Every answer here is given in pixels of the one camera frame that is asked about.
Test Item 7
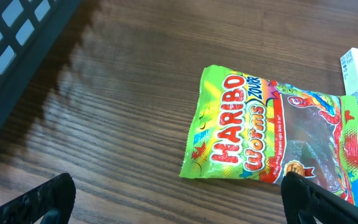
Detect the grey plastic mesh basket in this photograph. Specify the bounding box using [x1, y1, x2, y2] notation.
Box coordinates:
[0, 0, 81, 129]

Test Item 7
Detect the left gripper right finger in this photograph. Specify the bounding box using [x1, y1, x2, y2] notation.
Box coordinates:
[281, 172, 358, 224]

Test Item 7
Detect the Haribo gummy candy bag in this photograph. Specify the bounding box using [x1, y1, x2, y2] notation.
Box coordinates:
[180, 65, 358, 207]

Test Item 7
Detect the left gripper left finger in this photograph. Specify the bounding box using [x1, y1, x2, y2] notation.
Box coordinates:
[0, 173, 76, 224]

